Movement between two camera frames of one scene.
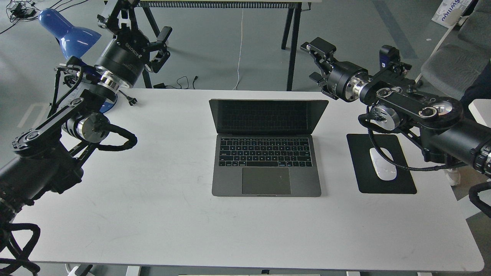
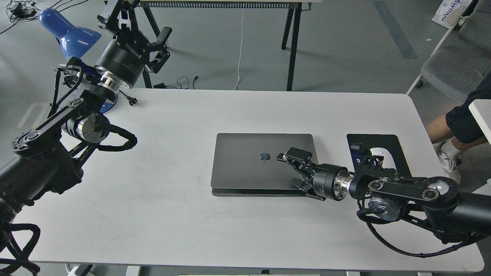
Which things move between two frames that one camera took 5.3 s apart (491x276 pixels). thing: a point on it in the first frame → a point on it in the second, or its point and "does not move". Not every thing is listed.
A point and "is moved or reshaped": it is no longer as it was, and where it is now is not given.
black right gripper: (345, 79) → (330, 180)
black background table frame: (294, 20) does not move
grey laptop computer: (265, 148) is moved or reshaped
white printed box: (450, 11) does not move
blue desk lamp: (73, 41) does not move
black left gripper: (124, 56) does not move
